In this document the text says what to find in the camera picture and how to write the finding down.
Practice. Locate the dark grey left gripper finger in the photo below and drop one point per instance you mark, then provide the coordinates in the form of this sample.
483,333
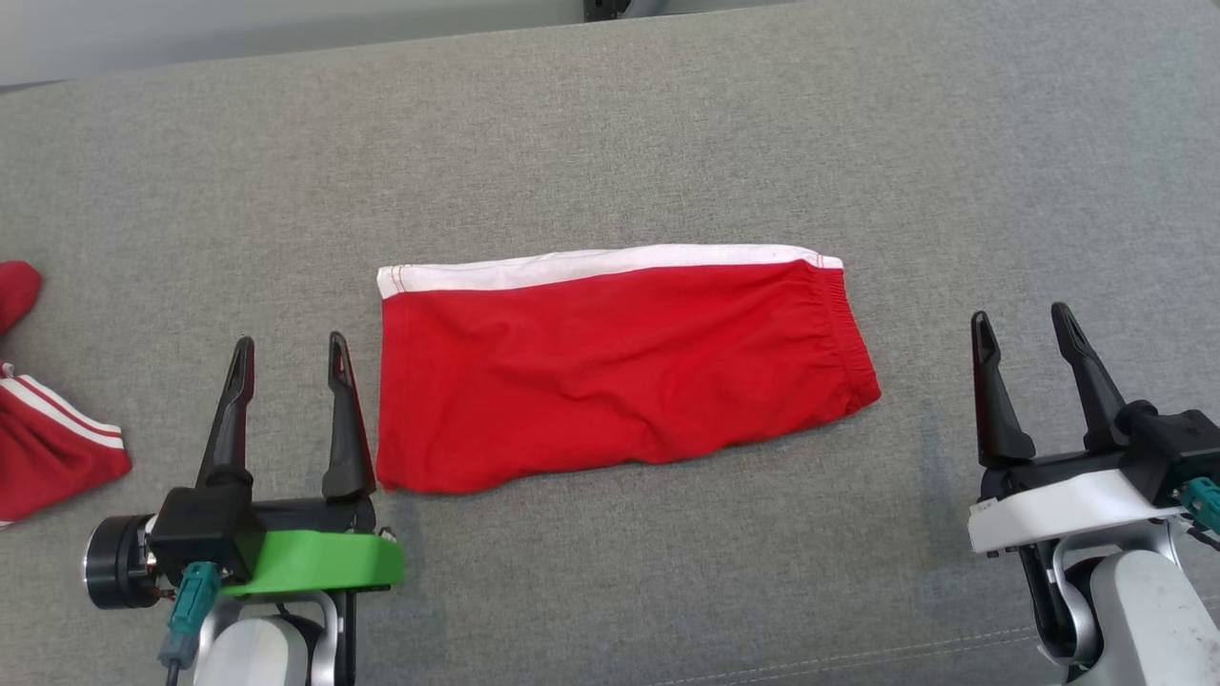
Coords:
229,419
345,429

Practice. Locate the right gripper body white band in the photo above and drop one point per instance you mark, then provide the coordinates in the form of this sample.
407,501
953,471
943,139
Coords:
1067,510

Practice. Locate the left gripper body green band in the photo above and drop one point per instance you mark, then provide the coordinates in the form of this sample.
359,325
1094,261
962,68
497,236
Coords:
315,562

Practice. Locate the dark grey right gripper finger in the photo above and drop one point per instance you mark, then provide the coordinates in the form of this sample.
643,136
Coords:
1091,381
996,400

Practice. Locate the red jersey with white stripes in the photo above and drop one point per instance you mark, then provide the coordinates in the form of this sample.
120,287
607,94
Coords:
48,457

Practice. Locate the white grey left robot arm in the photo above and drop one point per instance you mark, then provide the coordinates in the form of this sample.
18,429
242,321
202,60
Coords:
257,648

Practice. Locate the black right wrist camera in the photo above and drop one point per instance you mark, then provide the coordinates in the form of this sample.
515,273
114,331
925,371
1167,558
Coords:
1177,443

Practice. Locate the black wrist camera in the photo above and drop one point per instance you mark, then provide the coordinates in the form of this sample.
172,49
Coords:
195,534
1177,443

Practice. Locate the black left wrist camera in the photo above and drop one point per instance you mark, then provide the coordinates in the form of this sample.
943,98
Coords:
195,534

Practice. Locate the dark grey hinge bracket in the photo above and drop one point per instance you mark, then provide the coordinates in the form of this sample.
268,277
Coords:
605,9

